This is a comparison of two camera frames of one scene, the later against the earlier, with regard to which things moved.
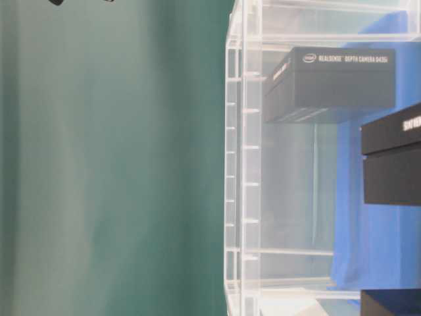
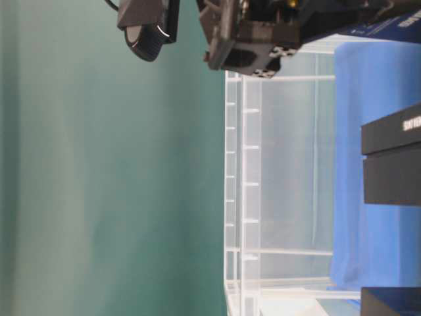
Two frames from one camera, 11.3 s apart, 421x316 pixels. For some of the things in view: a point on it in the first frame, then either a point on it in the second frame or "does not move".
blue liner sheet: (377, 246) does not move
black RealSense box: (391, 149) does not move
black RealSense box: (313, 81) -> (404, 26)
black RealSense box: (391, 302) does not move
